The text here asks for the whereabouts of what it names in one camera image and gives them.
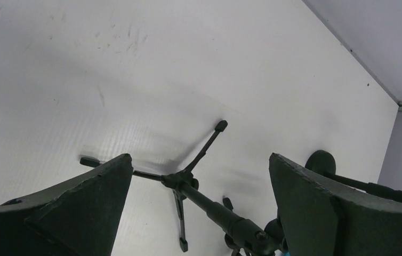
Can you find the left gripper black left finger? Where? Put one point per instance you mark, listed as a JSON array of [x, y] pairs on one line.
[[79, 216]]

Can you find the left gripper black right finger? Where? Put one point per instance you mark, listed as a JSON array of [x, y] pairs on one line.
[[319, 216]]

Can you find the black round-base mic stand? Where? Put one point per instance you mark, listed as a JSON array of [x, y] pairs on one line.
[[323, 163]]

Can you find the black clip tripod stand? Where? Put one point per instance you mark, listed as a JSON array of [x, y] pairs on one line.
[[241, 233]]

